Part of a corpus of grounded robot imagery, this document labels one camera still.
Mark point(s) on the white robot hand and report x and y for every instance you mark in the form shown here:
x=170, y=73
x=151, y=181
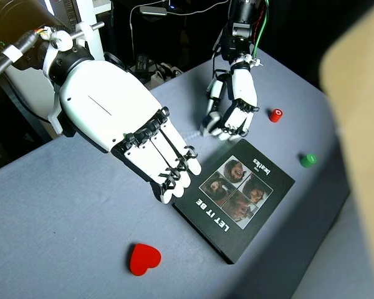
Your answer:
x=112, y=102
x=244, y=87

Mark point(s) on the grey tape measure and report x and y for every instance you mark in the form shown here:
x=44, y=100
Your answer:
x=193, y=134

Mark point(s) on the black Beatles book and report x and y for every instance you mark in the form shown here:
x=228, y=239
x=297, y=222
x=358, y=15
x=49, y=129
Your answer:
x=212, y=224

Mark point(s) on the red cylinder block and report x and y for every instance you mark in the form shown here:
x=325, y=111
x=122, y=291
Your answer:
x=275, y=116

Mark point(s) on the black power adapter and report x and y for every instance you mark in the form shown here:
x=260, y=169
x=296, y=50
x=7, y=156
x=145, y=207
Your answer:
x=142, y=63

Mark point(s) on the green cylinder block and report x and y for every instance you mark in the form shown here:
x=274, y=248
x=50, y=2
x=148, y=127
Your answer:
x=308, y=160

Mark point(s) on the flat silver device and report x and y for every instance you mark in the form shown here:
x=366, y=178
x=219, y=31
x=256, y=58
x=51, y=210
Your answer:
x=152, y=11

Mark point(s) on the blurred beige panel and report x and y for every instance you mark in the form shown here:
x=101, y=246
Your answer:
x=361, y=124

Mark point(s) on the grey table cloth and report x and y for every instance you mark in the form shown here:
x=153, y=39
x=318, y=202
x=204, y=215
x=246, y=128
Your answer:
x=81, y=224

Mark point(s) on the red heart block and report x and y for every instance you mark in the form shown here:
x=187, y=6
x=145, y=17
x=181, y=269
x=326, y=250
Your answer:
x=143, y=260

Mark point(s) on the power strip with red switch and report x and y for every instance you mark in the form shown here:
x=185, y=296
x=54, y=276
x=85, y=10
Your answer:
x=162, y=74

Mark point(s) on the white frame post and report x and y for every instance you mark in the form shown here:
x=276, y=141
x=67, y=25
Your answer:
x=84, y=9

